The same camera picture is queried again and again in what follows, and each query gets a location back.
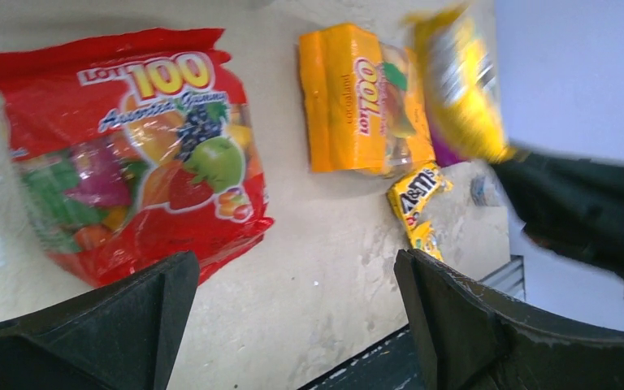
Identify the aluminium frame rail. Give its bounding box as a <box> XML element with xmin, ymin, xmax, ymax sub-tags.
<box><xmin>480</xmin><ymin>255</ymin><xmax>527</xmax><ymax>301</ymax></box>

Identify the purple grape gummy bag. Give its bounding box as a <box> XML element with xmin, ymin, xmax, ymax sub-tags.
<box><xmin>430</xmin><ymin>128</ymin><xmax>465</xmax><ymax>167</ymax></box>

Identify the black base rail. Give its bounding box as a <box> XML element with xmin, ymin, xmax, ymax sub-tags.
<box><xmin>301</xmin><ymin>325</ymin><xmax>426</xmax><ymax>390</ymax></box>

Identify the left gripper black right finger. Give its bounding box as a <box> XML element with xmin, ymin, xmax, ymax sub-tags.
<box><xmin>394</xmin><ymin>249</ymin><xmax>624</xmax><ymax>389</ymax></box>

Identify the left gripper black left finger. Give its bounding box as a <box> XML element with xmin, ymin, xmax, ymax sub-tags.
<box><xmin>0</xmin><ymin>252</ymin><xmax>200</xmax><ymax>389</ymax></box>

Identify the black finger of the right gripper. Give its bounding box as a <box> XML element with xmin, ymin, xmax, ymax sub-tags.
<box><xmin>492</xmin><ymin>152</ymin><xmax>624</xmax><ymax>279</ymax></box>

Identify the clear plastic cup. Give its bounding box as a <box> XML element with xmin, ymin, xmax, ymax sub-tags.
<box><xmin>470</xmin><ymin>175</ymin><xmax>505</xmax><ymax>207</ymax></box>

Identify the orange mango gummy bag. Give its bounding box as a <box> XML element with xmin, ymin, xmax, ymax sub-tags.
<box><xmin>298</xmin><ymin>23</ymin><xmax>436</xmax><ymax>177</ymax></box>

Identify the yellow m&m's bag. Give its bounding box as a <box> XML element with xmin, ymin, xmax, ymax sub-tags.
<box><xmin>403</xmin><ymin>2</ymin><xmax>515</xmax><ymax>163</ymax></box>
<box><xmin>407</xmin><ymin>221</ymin><xmax>444</xmax><ymax>262</ymax></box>
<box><xmin>387</xmin><ymin>162</ymin><xmax>453</xmax><ymax>233</ymax></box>

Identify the red assorted gummy bag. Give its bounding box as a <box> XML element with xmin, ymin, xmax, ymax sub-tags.
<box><xmin>0</xmin><ymin>28</ymin><xmax>274</xmax><ymax>287</ymax></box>

